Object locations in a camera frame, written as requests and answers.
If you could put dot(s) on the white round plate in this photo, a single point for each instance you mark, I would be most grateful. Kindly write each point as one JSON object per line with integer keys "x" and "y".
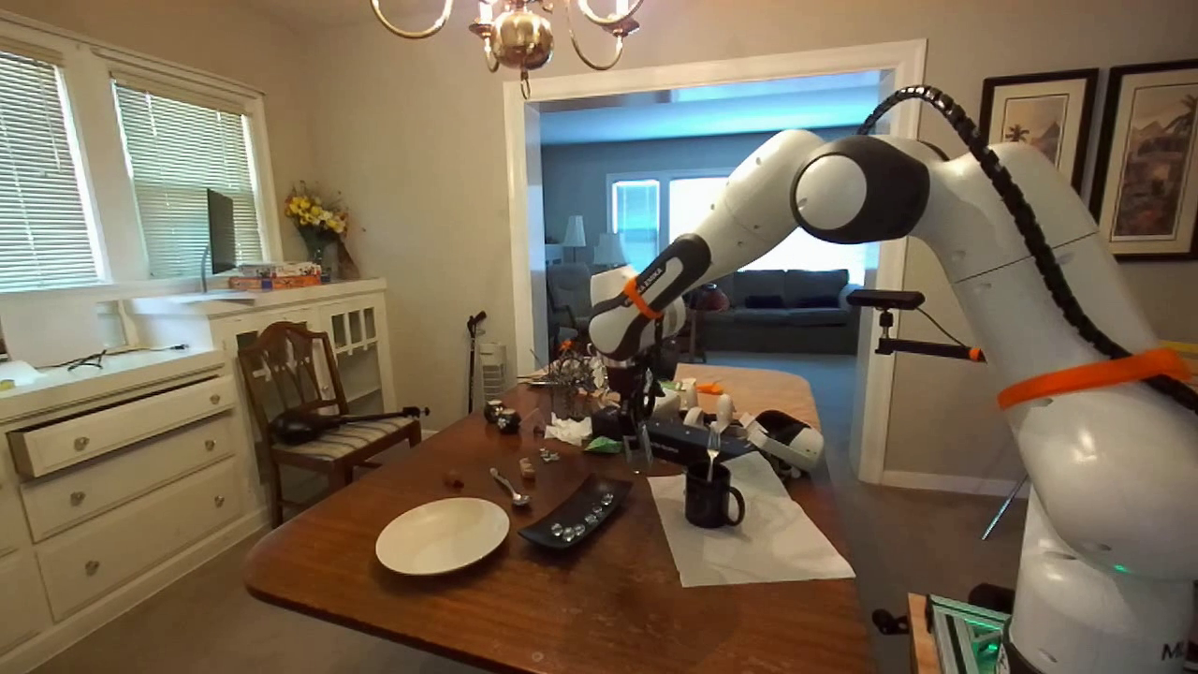
{"x": 445, "y": 537}

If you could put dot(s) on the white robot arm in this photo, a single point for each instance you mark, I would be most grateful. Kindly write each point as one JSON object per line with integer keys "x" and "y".
{"x": 1098, "y": 409}

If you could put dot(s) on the white sideboard with drawers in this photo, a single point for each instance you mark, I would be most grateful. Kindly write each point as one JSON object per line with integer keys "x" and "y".
{"x": 119, "y": 476}

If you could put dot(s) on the long black box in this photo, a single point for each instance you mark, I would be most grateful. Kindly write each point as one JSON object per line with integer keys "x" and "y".
{"x": 675, "y": 439}

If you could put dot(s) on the wooden chair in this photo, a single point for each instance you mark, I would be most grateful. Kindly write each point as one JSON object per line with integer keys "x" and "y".
{"x": 300, "y": 413}

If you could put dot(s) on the white VR headset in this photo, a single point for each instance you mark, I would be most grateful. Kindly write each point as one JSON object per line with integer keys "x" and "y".
{"x": 787, "y": 439}

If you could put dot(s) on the right framed picture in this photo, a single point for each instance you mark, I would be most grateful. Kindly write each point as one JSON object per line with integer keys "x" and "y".
{"x": 1146, "y": 167}

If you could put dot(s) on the black mug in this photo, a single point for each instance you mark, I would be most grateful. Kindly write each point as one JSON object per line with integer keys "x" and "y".
{"x": 712, "y": 501}

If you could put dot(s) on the white paper sheet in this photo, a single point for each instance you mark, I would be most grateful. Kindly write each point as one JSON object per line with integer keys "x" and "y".
{"x": 774, "y": 544}

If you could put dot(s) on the left framed picture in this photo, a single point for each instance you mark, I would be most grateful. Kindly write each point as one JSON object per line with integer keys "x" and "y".
{"x": 1041, "y": 112}

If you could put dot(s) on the black rectangular tray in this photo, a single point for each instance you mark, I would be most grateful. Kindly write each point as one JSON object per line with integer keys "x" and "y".
{"x": 582, "y": 516}

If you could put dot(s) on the brass chandelier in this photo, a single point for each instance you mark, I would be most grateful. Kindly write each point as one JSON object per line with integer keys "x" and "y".
{"x": 521, "y": 36}

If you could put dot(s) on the framed picture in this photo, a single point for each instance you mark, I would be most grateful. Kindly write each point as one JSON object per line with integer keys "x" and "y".
{"x": 1146, "y": 167}
{"x": 1041, "y": 112}

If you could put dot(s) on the yellow flower bouquet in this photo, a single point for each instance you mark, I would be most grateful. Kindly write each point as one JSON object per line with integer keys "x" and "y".
{"x": 322, "y": 225}

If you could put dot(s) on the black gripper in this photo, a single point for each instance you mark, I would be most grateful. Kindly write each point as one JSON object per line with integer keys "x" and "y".
{"x": 642, "y": 389}

